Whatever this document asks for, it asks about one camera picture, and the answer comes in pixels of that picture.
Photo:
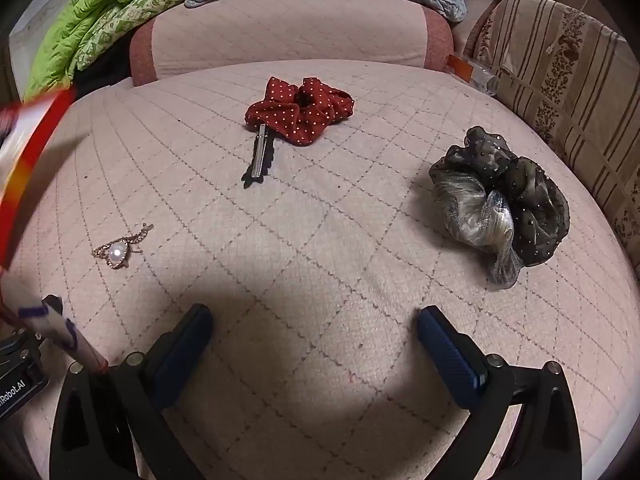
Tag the gold pearl brooch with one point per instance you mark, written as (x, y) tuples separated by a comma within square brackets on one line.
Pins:
[(117, 254)]

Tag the red tray with white inside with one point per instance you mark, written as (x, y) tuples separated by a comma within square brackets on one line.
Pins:
[(31, 160)]

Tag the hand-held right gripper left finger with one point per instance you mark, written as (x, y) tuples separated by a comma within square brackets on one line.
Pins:
[(186, 342)]

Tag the green quilt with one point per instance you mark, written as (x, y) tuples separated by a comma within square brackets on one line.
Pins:
[(110, 5)]

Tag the black metal hair clip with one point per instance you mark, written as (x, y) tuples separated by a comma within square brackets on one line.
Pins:
[(260, 157)]

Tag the orange and white packet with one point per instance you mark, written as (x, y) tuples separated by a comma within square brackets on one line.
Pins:
[(465, 71)]

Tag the dark cloth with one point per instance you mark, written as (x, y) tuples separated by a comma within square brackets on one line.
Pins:
[(107, 78)]

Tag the pink bolster cushion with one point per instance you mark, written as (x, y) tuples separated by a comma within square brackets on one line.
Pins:
[(290, 35)]

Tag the dark olive sheer scrunchie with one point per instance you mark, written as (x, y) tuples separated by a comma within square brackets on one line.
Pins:
[(530, 200)]

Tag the red polka dot scrunchie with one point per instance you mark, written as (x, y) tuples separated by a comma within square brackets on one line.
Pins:
[(295, 112)]

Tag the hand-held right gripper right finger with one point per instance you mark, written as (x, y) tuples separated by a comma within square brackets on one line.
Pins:
[(450, 355)]

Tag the striped beige cushion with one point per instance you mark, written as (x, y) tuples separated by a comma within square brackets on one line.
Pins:
[(565, 70)]

